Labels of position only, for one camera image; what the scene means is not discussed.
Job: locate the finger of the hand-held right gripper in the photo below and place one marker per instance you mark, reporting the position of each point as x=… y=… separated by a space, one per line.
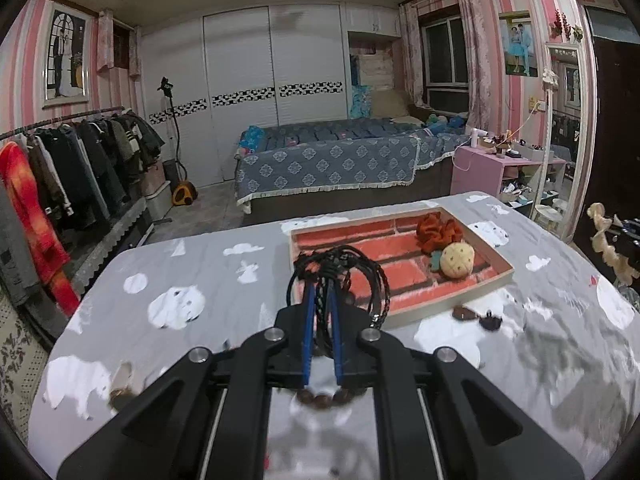
x=627 y=227

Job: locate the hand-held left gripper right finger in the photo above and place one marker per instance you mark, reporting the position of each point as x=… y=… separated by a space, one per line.
x=336 y=330

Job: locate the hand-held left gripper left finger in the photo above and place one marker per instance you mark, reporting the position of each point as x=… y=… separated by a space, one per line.
x=307 y=330

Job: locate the shallow tray with red lining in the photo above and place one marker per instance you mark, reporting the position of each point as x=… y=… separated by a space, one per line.
x=400 y=260

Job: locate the orange scrunchie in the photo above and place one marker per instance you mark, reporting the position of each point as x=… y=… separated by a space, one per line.
x=437 y=230

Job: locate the gold wristwatch with pale band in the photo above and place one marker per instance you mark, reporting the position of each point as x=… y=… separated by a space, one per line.
x=122 y=397

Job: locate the dark wooden cabinet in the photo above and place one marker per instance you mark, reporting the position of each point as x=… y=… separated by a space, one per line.
x=617 y=135

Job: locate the white framed standing mirror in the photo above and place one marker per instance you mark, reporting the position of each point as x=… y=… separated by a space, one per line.
x=547 y=160

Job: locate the pink cabinet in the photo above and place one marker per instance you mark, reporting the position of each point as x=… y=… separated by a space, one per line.
x=475 y=170

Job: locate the sofa bed with blue cover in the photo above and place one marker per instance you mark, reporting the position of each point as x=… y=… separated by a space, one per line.
x=325 y=160

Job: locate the white hair dryer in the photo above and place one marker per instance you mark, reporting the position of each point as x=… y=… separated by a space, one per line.
x=477 y=137

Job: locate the garment steamer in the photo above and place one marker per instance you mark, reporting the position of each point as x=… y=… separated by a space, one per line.
x=182 y=192

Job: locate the plastic storage box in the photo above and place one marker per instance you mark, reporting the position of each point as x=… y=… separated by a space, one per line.
x=155 y=195

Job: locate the red artificial flowers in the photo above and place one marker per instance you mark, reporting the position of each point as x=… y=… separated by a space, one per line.
x=562 y=25

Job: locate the grey lace cloth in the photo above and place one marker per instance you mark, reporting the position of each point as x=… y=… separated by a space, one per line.
x=110 y=250

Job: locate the long pink curtain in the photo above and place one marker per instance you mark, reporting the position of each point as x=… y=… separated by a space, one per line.
x=477 y=55
x=412 y=50

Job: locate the turquoise cloth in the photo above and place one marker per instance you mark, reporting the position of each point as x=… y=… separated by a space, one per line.
x=360 y=100

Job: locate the beige cushion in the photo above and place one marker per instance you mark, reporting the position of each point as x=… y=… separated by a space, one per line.
x=390 y=104

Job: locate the large window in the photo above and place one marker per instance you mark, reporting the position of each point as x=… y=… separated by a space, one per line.
x=445 y=60

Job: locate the row of dark hanging clothes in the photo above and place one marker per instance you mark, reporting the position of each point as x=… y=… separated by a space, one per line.
x=90 y=160

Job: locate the white wardrobe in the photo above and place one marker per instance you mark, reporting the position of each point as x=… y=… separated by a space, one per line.
x=240 y=60

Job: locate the floral patterned cloth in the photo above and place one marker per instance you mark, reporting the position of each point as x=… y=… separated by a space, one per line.
x=20 y=360

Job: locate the orange red fleece robe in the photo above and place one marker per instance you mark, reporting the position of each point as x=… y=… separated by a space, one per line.
x=30 y=210

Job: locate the grey quilted coat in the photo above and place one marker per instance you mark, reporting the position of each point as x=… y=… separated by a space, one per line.
x=10 y=250

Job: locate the metal clothes rack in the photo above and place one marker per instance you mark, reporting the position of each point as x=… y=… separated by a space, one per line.
x=75 y=116

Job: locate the short pink curtain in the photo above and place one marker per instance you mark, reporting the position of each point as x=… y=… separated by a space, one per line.
x=106 y=40
x=136 y=52

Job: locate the small window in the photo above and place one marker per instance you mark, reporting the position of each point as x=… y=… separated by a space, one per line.
x=122 y=42

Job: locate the wall poster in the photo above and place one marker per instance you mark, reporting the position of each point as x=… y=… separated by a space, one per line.
x=518 y=42

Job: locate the framed wall picture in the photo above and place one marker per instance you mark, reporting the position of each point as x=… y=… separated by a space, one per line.
x=67 y=55

